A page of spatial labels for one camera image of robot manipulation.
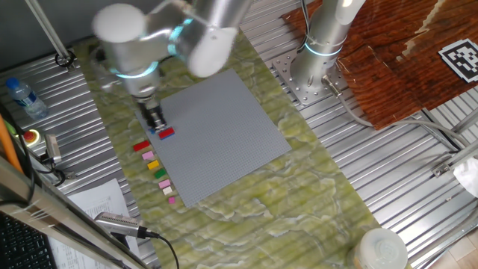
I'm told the printed paper sheet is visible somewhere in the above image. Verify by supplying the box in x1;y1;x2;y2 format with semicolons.
48;178;143;269

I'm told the white plastic jar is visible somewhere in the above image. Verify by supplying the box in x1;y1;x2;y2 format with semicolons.
353;227;409;269

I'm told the green marble pattern mat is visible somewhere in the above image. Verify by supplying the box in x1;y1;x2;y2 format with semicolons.
72;10;412;269

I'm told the red emergency stop button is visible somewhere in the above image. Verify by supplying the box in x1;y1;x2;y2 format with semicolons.
20;129;41;147

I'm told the black camera cable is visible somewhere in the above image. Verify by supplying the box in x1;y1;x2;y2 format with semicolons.
143;230;180;269

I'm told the slanted aluminium pole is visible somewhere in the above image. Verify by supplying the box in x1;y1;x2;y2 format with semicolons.
24;0;74;67

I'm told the black keyboard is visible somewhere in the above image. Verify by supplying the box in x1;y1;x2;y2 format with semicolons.
0;212;57;269

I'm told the clear plastic water bottle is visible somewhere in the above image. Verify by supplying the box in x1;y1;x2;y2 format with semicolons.
4;77;49;120

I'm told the aluminium frame bar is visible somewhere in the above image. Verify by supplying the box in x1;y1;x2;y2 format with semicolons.
0;156;150;269

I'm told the white cloth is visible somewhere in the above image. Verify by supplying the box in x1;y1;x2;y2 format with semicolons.
453;156;478;199

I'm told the black white fiducial marker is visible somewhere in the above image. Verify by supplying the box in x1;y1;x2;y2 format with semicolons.
438;38;478;84

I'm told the orange pole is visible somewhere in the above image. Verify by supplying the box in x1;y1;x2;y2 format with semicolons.
0;114;24;175

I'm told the grey depth camera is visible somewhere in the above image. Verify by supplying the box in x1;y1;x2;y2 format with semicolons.
93;211;147;240

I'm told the black ring clamp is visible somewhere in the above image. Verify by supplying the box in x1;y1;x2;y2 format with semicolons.
55;50;78;69

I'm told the grey Lego baseplate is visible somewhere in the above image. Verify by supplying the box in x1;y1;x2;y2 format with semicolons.
134;68;292;208

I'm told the grey base cable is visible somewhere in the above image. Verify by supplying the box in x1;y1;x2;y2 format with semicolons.
321;74;471;149

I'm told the aluminium frame profile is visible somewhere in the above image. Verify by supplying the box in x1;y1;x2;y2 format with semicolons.
431;140;478;179

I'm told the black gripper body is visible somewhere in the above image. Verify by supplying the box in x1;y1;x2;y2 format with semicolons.
134;95;165;124

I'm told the thick black cable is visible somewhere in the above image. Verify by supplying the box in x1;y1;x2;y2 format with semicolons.
0;104;37;206

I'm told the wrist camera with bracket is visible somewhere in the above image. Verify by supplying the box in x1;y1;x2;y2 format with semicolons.
89;46;122;94

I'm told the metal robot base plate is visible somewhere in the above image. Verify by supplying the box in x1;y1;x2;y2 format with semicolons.
271;50;352;106

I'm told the small grey box device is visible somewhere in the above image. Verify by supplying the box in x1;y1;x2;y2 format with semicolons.
43;133;63;164

